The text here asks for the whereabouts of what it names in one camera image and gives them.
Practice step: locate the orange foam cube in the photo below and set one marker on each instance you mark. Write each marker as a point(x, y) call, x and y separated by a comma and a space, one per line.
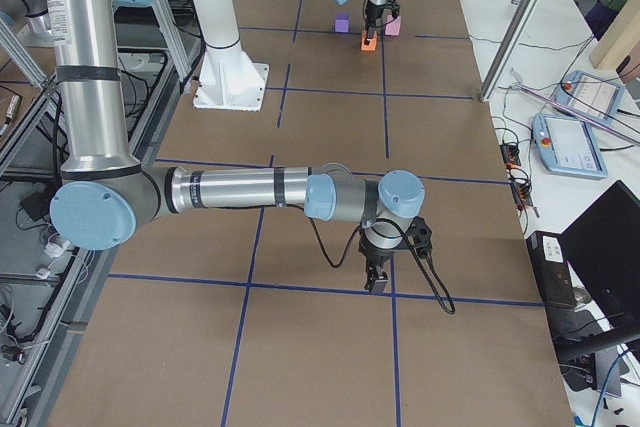
point(368, 46)

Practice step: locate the pink foam cube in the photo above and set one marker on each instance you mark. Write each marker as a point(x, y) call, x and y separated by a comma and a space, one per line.
point(392, 26)

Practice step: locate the purple foam cube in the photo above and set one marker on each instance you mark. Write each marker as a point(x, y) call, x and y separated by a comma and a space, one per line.
point(342, 22)

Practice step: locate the black box with label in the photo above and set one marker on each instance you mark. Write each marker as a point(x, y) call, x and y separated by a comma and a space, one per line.
point(551, 270)

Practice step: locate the near teach pendant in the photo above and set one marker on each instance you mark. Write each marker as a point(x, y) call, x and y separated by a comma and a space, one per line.
point(568, 147)

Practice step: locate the teach pendant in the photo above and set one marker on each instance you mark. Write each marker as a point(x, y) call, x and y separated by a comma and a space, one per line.
point(568, 147)
point(594, 96)

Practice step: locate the black laptop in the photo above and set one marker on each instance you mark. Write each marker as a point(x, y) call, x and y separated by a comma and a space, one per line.
point(602, 247)

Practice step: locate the far teach pendant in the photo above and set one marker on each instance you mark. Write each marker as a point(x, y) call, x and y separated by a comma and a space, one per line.
point(594, 96)

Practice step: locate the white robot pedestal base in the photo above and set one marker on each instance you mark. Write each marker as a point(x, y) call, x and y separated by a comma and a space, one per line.
point(228, 79)

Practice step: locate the aluminium frame post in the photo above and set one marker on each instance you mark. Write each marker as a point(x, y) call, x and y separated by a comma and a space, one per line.
point(512, 36)

